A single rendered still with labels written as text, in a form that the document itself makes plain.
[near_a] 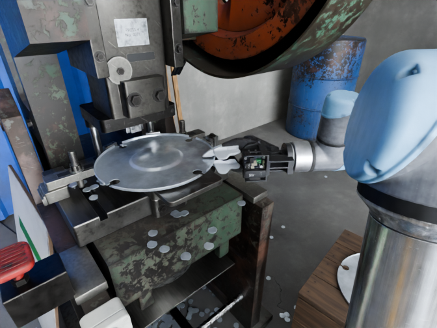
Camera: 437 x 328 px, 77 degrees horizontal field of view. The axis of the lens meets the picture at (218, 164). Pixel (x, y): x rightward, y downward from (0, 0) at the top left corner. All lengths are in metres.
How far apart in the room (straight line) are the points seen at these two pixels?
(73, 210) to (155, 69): 0.37
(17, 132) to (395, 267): 0.93
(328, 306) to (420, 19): 3.21
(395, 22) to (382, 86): 3.54
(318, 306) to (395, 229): 0.69
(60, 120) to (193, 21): 0.47
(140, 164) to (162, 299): 0.48
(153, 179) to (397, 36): 3.44
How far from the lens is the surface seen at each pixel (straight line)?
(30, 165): 0.99
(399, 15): 3.79
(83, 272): 0.66
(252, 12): 0.88
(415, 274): 0.31
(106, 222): 0.70
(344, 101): 0.63
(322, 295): 0.98
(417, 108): 0.24
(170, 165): 0.65
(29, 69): 0.87
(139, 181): 0.62
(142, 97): 0.65
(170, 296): 0.99
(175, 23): 0.67
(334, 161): 0.70
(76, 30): 0.58
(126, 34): 0.65
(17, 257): 0.57
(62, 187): 0.76
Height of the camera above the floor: 1.11
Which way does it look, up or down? 30 degrees down
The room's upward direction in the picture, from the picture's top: straight up
